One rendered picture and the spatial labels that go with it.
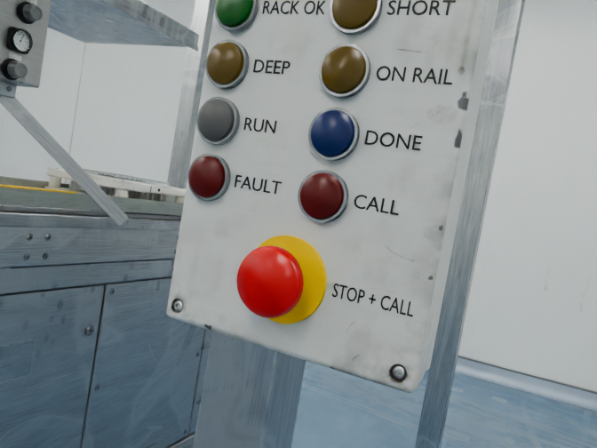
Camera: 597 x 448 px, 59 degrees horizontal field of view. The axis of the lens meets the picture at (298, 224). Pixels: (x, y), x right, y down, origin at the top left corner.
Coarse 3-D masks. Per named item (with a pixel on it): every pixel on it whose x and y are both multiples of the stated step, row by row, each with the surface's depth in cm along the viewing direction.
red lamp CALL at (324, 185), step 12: (312, 180) 30; (324, 180) 30; (336, 180) 30; (300, 192) 31; (312, 192) 30; (324, 192) 30; (336, 192) 30; (312, 204) 30; (324, 204) 30; (336, 204) 30; (312, 216) 30; (324, 216) 30
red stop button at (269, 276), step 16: (256, 256) 29; (272, 256) 29; (288, 256) 29; (240, 272) 30; (256, 272) 29; (272, 272) 29; (288, 272) 28; (240, 288) 30; (256, 288) 29; (272, 288) 29; (288, 288) 28; (256, 304) 29; (272, 304) 29; (288, 304) 29
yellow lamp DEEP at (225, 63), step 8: (216, 48) 33; (224, 48) 33; (232, 48) 33; (240, 48) 33; (216, 56) 33; (224, 56) 33; (232, 56) 33; (240, 56) 33; (208, 64) 33; (216, 64) 33; (224, 64) 33; (232, 64) 33; (240, 64) 32; (208, 72) 34; (216, 72) 33; (224, 72) 33; (232, 72) 33; (240, 72) 33; (216, 80) 33; (224, 80) 33; (232, 80) 33
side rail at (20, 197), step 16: (0, 192) 90; (16, 192) 93; (32, 192) 96; (48, 192) 99; (64, 208) 103; (80, 208) 106; (96, 208) 110; (128, 208) 118; (144, 208) 123; (160, 208) 128; (176, 208) 133
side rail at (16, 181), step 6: (0, 180) 119; (6, 180) 120; (12, 180) 121; (18, 180) 123; (24, 180) 124; (30, 180) 126; (36, 180) 127; (42, 180) 129; (24, 186) 124; (30, 186) 126; (36, 186) 127; (42, 186) 129; (60, 186) 133; (66, 186) 135; (168, 198) 171
